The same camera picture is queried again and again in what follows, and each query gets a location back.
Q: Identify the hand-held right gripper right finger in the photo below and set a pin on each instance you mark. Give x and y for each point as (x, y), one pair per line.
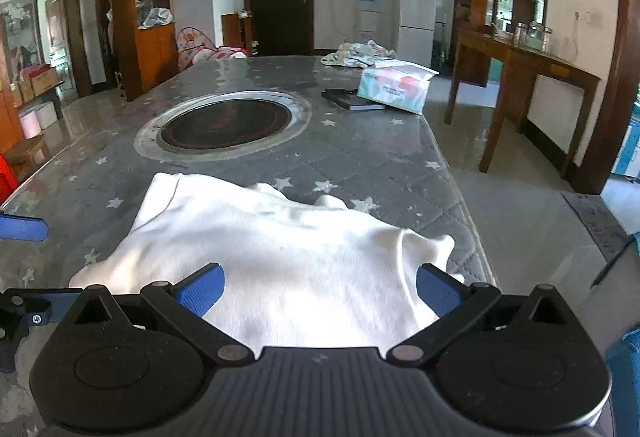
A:
(440, 289)

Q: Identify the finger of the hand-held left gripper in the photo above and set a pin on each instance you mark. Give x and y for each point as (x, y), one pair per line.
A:
(25, 228)
(55, 301)

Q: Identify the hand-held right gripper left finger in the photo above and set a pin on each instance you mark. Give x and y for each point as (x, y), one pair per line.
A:
(200, 289)

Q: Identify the white garment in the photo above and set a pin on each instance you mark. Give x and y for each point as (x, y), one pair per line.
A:
(280, 257)

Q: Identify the red plastic stool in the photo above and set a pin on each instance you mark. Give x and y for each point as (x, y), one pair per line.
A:
(6, 177)

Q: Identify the small wooden stool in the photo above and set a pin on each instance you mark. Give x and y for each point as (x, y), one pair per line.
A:
(27, 149)

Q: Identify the pink bucket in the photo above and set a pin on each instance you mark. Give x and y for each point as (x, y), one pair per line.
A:
(30, 124)

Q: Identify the white bucket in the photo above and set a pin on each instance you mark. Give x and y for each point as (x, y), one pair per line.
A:
(47, 114)

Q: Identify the cardboard box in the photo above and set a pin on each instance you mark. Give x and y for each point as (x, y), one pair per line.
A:
(44, 79)

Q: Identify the grey star table cover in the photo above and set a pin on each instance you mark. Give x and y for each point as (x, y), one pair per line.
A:
(350, 152)

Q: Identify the dark floor mat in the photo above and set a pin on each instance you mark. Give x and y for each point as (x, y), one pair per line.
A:
(595, 222)

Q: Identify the round inset cooktop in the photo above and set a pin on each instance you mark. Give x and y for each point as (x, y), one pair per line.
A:
(225, 122)

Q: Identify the blue cloth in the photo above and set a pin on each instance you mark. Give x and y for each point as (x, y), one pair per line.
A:
(625, 362)

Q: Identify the tissue pack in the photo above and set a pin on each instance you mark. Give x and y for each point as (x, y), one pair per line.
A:
(395, 89)

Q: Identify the black notebook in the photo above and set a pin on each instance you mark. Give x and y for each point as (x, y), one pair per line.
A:
(350, 101)

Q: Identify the wooden open shelf divider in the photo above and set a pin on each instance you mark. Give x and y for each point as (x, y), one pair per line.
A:
(155, 57)

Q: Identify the printed pop-up play tent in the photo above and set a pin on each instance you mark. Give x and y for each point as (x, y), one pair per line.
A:
(192, 44)

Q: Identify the white plastic bag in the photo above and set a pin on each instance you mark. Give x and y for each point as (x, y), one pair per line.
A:
(156, 18)

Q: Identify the wooden side table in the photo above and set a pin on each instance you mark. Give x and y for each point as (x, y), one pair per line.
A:
(525, 57)

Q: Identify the patterned cloth pile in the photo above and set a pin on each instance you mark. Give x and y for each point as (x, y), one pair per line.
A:
(355, 53)

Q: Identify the small dark wooden cabinet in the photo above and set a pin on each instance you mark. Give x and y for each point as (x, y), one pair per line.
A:
(232, 29)

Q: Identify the glass jar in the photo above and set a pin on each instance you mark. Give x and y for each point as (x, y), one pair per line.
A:
(548, 38)
(521, 33)
(536, 36)

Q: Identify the white refrigerator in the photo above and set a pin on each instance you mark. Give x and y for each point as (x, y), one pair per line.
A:
(417, 17)

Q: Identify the white water dispenser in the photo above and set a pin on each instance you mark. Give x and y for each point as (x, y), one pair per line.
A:
(368, 22)

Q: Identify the floral wall picture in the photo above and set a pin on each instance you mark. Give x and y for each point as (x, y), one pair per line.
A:
(17, 32)

